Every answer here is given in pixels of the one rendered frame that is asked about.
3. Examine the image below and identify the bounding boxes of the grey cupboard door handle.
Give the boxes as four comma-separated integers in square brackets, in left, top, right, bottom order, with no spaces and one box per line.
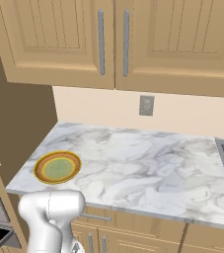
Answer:
[122,9,131,78]
[97,8,107,77]

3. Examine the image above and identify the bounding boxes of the grey drawer handle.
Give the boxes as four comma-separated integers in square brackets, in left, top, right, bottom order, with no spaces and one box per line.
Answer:
[80,212,112,222]

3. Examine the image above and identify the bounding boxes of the tan wall cupboard door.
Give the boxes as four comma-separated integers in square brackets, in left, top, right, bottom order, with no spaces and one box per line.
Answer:
[0,0,115,90]
[113,0,224,99]

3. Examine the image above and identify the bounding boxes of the brown rimmed green plate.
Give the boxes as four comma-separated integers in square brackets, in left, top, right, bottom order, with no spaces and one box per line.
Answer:
[33,150,83,185]

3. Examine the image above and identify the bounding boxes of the tan drawer front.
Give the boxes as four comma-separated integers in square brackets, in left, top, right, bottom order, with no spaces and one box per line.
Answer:
[73,205,187,239]
[182,222,224,253]

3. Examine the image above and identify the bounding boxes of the tan base cupboard door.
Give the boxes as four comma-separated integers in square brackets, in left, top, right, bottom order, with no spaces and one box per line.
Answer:
[71,222,100,253]
[98,226,184,253]

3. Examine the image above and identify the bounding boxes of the grey wall socket plate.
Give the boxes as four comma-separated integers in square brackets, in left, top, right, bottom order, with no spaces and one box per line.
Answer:
[138,95,156,117]

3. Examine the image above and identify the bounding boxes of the grey base cupboard handle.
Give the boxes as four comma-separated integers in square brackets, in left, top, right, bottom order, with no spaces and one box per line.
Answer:
[101,234,108,253]
[88,231,95,253]

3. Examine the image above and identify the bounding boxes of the tan oven cabinet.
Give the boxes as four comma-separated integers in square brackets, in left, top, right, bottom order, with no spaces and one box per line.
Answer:
[0,123,29,253]

